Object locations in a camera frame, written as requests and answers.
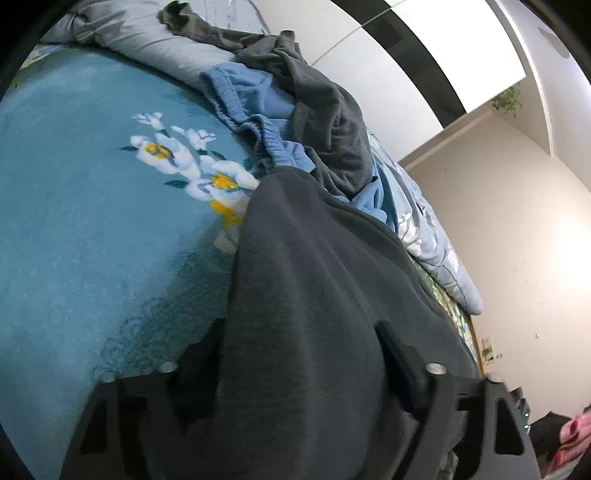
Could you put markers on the round ceiling fixture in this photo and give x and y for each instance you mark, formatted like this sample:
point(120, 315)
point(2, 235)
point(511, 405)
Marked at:
point(554, 42)

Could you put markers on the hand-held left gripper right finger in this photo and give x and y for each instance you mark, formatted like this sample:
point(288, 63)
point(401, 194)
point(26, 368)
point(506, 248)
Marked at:
point(400, 355)

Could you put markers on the dark bag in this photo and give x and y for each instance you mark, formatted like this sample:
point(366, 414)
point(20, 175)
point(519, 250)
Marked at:
point(545, 434)

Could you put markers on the teal floral blanket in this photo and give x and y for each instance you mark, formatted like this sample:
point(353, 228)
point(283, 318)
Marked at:
point(78, 207)

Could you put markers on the pink patterned cloth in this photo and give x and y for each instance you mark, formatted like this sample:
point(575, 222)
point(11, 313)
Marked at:
point(576, 443)

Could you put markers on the green hanging plant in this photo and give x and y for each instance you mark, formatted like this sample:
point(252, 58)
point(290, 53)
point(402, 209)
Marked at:
point(508, 99)

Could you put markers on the white wardrobe with black stripe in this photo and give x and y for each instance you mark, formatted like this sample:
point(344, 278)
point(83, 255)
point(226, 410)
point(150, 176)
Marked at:
point(415, 50)

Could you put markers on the blue shorts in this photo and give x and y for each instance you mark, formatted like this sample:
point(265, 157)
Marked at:
point(258, 99)

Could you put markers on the green patterned bed sheet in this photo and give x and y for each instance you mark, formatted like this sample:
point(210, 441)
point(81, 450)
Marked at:
point(455, 314)

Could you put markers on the dark olive garment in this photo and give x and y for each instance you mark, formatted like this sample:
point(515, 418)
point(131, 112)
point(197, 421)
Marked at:
point(194, 23)

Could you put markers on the light grey-blue quilt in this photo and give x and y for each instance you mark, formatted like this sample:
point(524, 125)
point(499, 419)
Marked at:
point(152, 32)

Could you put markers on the dark grey garment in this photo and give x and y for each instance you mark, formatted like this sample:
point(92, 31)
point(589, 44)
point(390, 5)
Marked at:
point(314, 323)

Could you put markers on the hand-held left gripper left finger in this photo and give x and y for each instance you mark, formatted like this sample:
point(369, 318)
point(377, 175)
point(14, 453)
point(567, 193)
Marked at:
point(203, 350)

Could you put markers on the dark grey shirt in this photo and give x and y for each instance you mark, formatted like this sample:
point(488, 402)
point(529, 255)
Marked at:
point(323, 115)

